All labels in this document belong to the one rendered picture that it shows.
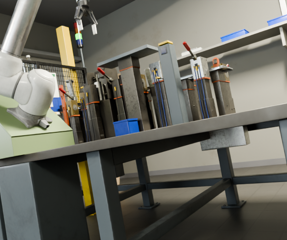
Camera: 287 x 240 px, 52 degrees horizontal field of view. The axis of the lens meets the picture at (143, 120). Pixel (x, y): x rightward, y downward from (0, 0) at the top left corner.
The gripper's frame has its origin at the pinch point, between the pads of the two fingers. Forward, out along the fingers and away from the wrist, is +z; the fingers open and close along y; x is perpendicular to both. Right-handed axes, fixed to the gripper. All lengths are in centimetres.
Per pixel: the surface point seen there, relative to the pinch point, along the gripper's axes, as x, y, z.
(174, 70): -63, -11, 47
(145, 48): -51, -15, 31
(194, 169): 73, 279, 143
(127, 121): -37, -24, 69
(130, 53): -41, -15, 31
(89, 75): 6.7, 1.3, 29.8
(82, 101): 17.9, 1.8, 45.2
